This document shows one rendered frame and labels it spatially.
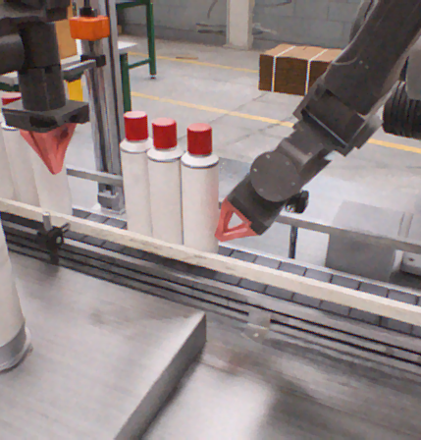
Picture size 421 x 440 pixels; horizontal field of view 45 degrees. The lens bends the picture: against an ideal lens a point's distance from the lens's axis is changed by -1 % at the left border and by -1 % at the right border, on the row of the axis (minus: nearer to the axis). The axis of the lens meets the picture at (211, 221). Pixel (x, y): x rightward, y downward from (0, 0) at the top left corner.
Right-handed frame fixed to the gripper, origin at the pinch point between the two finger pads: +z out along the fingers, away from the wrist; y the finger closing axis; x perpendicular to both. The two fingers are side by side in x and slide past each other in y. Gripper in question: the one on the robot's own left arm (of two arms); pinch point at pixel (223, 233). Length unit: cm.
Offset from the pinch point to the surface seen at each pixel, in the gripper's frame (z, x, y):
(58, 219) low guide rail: 18.1, -19.8, 3.4
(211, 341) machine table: 6.5, 8.7, 10.6
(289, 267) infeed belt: -1.6, 10.4, -2.9
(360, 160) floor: 76, 44, -261
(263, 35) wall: 161, -103, -561
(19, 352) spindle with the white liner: 12.5, -8.1, 27.0
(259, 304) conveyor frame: 0.5, 10.0, 5.4
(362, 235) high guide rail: -13.5, 13.1, -2.7
